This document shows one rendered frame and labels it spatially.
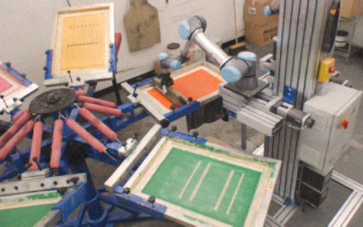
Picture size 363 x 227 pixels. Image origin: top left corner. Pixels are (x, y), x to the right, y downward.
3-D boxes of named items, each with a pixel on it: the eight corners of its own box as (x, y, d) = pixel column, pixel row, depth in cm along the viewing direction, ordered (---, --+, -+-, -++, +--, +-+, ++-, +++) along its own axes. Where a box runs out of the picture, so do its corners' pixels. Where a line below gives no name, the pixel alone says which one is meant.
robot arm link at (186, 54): (204, 7, 210) (182, 53, 249) (194, 12, 204) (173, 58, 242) (216, 19, 208) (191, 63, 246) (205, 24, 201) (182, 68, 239)
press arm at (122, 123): (203, 88, 284) (202, 82, 281) (206, 90, 280) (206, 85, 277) (71, 147, 230) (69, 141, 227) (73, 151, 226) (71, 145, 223)
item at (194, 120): (224, 113, 289) (223, 83, 271) (229, 116, 282) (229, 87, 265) (184, 133, 269) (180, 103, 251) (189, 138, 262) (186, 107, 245)
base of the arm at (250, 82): (262, 83, 207) (262, 70, 202) (248, 93, 199) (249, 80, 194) (244, 76, 217) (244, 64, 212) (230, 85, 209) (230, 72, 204)
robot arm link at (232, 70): (252, 67, 190) (193, 11, 204) (238, 77, 181) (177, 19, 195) (244, 78, 199) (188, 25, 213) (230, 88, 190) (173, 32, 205)
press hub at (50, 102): (111, 195, 296) (72, 73, 224) (128, 225, 268) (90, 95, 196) (71, 218, 279) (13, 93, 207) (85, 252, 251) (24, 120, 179)
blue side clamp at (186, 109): (196, 105, 247) (196, 98, 244) (200, 108, 244) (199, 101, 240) (164, 121, 234) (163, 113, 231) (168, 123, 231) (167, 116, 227)
